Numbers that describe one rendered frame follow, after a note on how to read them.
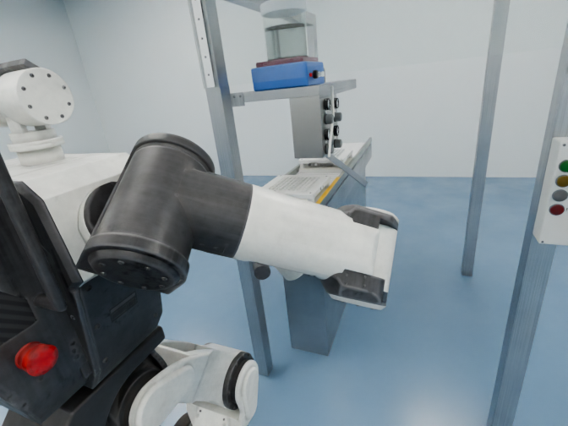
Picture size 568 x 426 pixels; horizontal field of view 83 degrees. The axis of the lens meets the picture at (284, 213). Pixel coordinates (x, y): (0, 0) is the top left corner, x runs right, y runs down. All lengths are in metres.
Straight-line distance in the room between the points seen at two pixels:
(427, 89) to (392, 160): 0.91
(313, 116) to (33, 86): 0.78
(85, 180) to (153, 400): 0.39
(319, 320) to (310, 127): 0.95
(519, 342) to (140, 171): 1.20
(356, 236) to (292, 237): 0.08
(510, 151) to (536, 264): 3.44
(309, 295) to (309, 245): 1.21
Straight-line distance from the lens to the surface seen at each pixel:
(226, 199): 0.34
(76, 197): 0.43
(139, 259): 0.31
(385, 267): 0.44
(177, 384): 0.70
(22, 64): 0.55
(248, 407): 0.99
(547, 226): 1.03
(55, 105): 0.51
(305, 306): 1.61
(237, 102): 1.19
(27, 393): 0.49
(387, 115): 4.36
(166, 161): 0.36
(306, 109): 1.09
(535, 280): 1.18
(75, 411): 0.59
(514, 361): 1.36
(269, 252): 0.35
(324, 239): 0.36
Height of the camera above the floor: 1.29
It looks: 22 degrees down
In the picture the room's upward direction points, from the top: 6 degrees counter-clockwise
